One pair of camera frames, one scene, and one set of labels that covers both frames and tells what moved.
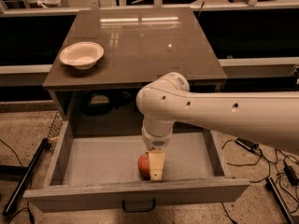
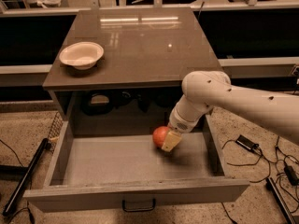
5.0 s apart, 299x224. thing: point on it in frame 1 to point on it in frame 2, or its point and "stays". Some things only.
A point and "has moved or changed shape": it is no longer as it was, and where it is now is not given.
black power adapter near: x=247 y=144 stays
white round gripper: x=156 y=143 to x=180 y=122
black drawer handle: x=139 y=210 stays
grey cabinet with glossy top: x=138 y=45 stays
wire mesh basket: x=53 y=135 stays
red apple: x=143 y=164 has moved or changed shape
